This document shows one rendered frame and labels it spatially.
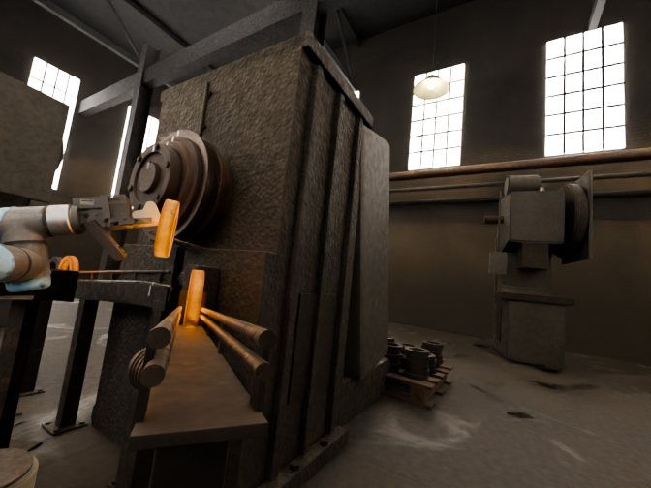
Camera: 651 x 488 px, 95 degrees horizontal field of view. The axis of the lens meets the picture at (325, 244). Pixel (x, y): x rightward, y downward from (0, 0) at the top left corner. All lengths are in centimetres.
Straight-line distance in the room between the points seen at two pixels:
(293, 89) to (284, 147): 24
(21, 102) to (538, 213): 579
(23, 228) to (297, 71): 99
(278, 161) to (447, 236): 600
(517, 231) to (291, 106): 398
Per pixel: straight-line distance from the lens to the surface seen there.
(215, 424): 22
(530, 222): 484
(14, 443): 193
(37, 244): 94
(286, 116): 127
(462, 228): 695
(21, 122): 402
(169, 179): 124
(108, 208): 91
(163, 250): 87
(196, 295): 84
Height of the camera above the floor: 79
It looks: 7 degrees up
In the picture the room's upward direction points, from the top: 6 degrees clockwise
